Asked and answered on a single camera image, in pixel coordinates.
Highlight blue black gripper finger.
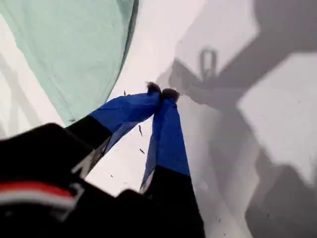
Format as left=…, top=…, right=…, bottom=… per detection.
left=138, top=88, right=197, bottom=197
left=65, top=81, right=162, bottom=164

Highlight pale green T-shirt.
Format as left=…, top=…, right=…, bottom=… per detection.
left=0, top=0, right=140, bottom=128

